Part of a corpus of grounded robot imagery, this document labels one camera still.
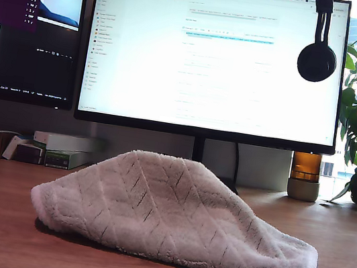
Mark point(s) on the large monitor with white screen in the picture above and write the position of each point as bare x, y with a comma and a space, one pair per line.
207, 77

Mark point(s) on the small dark purple box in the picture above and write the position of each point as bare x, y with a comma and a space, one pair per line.
27, 153

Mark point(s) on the small white tilted box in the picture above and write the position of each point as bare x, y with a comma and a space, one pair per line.
10, 146

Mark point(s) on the dark monitor with terminal windows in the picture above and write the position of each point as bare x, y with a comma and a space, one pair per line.
23, 65

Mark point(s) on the flat white box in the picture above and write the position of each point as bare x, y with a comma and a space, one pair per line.
68, 142

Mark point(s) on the white pink fluffy tea towel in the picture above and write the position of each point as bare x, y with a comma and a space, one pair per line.
169, 214

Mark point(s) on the green and white box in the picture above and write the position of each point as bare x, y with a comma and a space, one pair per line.
57, 159

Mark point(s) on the black headphones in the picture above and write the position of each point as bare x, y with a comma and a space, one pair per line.
317, 62

